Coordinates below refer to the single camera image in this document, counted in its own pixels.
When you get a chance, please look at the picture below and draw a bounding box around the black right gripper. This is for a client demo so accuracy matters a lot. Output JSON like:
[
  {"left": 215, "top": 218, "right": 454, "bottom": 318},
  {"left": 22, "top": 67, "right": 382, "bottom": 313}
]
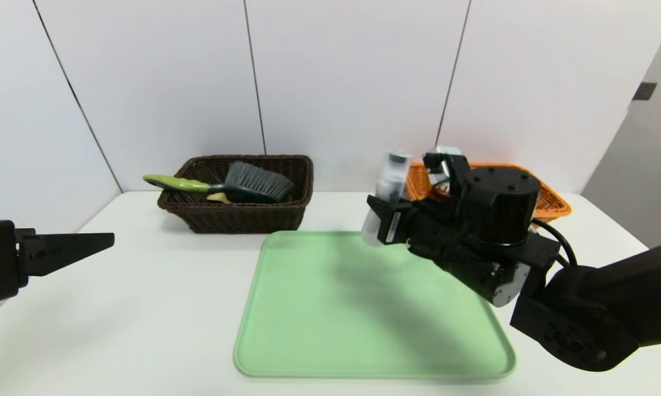
[{"left": 367, "top": 194, "right": 440, "bottom": 245}]

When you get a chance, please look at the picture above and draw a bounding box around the white plastic bottle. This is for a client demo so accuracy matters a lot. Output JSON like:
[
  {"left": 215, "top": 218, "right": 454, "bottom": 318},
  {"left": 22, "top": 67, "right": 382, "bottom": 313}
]
[{"left": 362, "top": 150, "right": 413, "bottom": 247}]

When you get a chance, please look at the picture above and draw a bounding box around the grey brush with green handle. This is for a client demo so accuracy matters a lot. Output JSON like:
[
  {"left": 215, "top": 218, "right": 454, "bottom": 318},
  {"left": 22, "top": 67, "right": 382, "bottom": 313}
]
[{"left": 143, "top": 161, "right": 295, "bottom": 204}]

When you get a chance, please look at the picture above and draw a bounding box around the dark brown wicker basket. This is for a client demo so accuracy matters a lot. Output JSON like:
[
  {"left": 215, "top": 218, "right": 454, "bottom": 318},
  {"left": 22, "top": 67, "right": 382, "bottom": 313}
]
[{"left": 158, "top": 155, "right": 314, "bottom": 235}]

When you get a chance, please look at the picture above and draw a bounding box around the orange wicker basket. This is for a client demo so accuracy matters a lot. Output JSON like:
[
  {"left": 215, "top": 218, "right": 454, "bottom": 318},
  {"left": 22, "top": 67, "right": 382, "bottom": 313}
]
[{"left": 406, "top": 162, "right": 572, "bottom": 223}]

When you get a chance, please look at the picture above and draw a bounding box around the green plastic tray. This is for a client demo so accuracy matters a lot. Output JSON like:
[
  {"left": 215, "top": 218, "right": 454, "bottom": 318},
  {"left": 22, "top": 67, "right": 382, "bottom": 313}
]
[{"left": 233, "top": 231, "right": 516, "bottom": 379}]

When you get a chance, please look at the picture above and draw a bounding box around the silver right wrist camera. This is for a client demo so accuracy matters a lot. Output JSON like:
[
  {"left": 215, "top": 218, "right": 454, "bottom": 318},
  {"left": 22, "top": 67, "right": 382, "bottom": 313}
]
[{"left": 423, "top": 146, "right": 471, "bottom": 190}]

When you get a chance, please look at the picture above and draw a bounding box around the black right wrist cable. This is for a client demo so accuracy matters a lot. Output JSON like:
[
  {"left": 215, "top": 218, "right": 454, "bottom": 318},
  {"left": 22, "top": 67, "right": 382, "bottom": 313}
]
[{"left": 531, "top": 218, "right": 580, "bottom": 269}]

